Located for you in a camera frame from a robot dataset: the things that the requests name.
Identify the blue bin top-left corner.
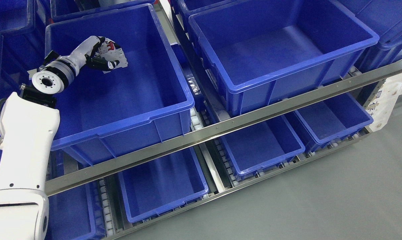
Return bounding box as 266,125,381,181
0,0,47,98

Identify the lower blue bin centre-left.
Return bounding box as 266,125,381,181
118,147,209,223

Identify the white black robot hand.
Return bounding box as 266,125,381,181
65,36,115,73

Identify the large blue bin right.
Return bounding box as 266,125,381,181
188,0,379,117

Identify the lower blue bin right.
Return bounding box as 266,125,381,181
285,93,373,153

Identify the white labelled shelf panel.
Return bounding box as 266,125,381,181
366,73,402,132

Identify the large blue bin left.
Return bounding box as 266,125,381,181
45,3,195,165

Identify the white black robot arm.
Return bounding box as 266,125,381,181
0,50,86,240

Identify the grey red circuit breaker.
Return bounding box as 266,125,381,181
96,38,128,74

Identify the steel shelf rail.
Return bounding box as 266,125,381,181
45,60,402,196

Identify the lower blue bin centre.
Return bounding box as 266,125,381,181
220,115,305,181

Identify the large blue bin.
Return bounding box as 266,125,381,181
188,0,379,117
45,3,195,165

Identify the blue bin top-right corner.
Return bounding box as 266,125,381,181
339,0,402,72

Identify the lower blue bin far-left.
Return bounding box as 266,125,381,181
45,184,105,240

